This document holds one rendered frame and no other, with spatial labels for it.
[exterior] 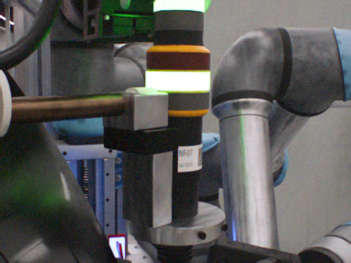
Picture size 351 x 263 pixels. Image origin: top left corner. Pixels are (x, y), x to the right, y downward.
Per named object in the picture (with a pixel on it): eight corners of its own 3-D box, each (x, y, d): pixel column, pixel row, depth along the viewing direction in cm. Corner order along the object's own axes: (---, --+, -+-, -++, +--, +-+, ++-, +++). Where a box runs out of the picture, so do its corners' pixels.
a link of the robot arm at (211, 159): (166, 184, 124) (167, 130, 122) (219, 183, 125) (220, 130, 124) (172, 197, 112) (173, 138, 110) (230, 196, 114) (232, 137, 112)
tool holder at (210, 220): (158, 263, 29) (160, 96, 28) (83, 235, 34) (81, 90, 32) (244, 228, 36) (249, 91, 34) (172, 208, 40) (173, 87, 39)
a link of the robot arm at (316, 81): (212, 150, 126) (276, 10, 78) (269, 150, 128) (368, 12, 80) (217, 196, 121) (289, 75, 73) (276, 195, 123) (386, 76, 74)
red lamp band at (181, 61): (181, 71, 31) (181, 51, 31) (132, 69, 34) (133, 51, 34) (222, 71, 34) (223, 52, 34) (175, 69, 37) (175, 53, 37)
